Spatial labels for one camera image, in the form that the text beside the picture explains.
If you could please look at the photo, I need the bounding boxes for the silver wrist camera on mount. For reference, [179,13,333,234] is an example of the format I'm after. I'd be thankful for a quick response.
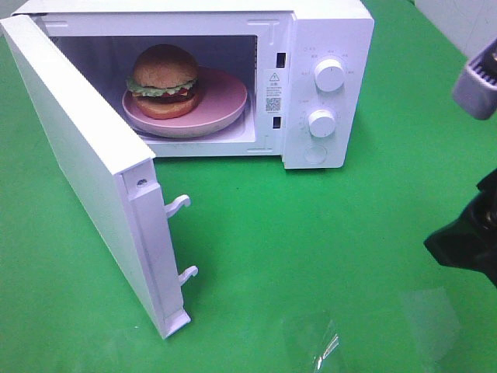
[452,40,496,120]

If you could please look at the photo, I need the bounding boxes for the pink round plate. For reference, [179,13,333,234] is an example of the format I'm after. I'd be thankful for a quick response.
[121,67,249,138]

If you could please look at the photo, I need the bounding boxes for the upper white microwave knob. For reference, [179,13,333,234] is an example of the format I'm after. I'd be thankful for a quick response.
[314,58,345,92]

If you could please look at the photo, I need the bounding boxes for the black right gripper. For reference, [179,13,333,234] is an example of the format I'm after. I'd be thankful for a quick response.
[424,169,496,286]

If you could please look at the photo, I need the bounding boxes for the round microwave door button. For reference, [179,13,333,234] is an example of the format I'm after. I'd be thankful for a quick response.
[304,145,328,164]

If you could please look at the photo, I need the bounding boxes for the white microwave oven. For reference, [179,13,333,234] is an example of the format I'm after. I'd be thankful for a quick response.
[10,1,374,169]

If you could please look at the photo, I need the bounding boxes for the white microwave knob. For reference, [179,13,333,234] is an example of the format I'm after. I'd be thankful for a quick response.
[314,58,345,92]
[308,110,336,138]

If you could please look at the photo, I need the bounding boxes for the white microwave door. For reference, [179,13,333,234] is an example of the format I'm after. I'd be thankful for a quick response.
[1,16,197,337]

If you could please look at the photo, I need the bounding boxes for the lower white microwave knob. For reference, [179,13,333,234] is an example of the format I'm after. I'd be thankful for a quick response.
[308,110,336,138]

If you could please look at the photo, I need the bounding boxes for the glass microwave turntable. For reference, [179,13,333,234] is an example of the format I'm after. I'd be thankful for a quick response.
[130,114,245,141]

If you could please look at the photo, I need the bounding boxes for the burger with lettuce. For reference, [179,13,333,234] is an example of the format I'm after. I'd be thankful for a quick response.
[126,44,200,120]

